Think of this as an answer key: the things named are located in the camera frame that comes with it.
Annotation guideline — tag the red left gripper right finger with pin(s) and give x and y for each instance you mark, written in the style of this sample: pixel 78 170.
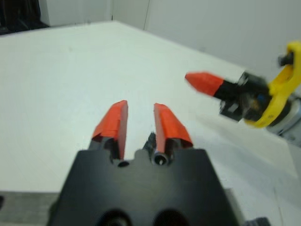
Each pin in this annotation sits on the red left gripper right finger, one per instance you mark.
pixel 169 124

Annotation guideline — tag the black and yellow right gripper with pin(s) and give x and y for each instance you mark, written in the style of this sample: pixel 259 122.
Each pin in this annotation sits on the black and yellow right gripper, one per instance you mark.
pixel 277 101

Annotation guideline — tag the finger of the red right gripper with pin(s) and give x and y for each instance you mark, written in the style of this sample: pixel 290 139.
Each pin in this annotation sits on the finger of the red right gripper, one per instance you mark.
pixel 204 82

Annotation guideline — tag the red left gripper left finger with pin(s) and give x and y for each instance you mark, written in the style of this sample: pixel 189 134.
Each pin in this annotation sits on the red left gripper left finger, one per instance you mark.
pixel 110 122

